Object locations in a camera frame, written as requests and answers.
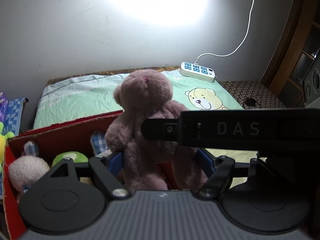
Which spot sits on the purple plastic package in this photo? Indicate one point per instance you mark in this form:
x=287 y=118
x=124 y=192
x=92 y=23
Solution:
x=3 y=106

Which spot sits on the brown patterned cushion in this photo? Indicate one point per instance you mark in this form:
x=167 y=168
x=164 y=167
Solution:
x=252 y=94

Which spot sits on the black speaker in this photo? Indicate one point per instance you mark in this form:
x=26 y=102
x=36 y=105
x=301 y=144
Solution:
x=311 y=86

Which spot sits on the white blue power strip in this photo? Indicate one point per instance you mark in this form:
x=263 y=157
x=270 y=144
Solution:
x=197 y=71

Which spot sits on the green frog plush toy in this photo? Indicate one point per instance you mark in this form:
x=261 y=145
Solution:
x=3 y=142

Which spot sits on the wooden shelf frame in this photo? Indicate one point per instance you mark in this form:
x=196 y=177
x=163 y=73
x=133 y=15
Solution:
x=293 y=57

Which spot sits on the blue checkered towel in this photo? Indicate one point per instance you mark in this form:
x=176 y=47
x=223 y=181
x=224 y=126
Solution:
x=13 y=116

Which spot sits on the green mushroom plush toy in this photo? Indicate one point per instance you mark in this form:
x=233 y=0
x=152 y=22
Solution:
x=77 y=157

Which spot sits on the mauve teddy bear plush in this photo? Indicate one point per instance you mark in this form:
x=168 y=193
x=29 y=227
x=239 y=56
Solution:
x=143 y=134

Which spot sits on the white bunny light blue bow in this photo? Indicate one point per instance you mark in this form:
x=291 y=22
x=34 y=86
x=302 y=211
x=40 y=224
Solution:
x=26 y=170

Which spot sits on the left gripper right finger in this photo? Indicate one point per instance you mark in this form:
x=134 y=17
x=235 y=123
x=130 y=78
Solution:
x=219 y=171

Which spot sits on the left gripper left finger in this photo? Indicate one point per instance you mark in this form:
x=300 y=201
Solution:
x=104 y=171

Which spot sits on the green bear print bedsheet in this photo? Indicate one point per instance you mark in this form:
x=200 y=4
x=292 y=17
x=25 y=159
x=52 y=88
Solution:
x=70 y=100

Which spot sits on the white bunny dark plaid ears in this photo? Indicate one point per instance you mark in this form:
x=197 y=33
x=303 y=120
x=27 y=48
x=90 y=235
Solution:
x=98 y=143

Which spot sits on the red cardboard box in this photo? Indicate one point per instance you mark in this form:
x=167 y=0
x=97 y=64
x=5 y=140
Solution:
x=59 y=206

